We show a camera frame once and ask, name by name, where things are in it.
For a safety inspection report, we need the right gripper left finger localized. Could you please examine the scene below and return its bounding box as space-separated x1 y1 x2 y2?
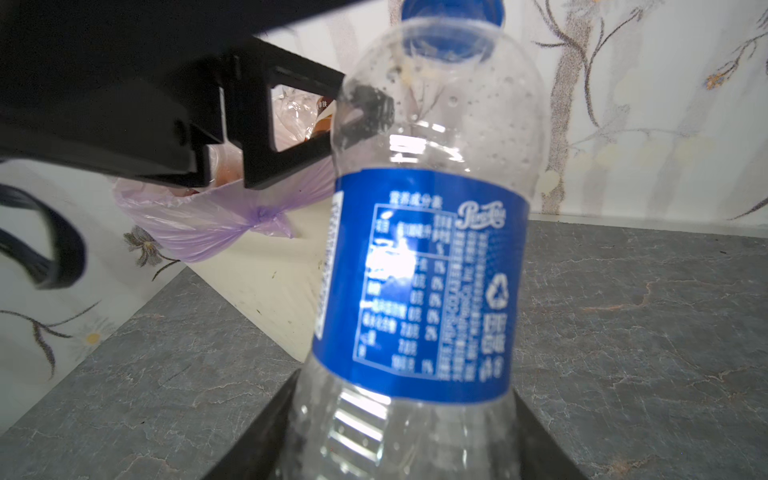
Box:
202 370 300 480

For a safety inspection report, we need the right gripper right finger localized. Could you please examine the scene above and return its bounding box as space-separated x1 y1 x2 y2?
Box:
512 390 588 480

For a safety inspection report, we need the blue-label water bottle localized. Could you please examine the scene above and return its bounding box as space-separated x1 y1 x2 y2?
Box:
272 1 548 479

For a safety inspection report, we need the cream ribbed trash bin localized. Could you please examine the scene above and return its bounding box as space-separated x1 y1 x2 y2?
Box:
189 198 331 362

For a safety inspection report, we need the purple plastic bin liner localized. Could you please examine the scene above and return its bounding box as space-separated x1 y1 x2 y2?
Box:
112 142 335 263

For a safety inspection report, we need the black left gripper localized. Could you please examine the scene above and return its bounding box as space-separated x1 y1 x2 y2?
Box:
0 0 397 191

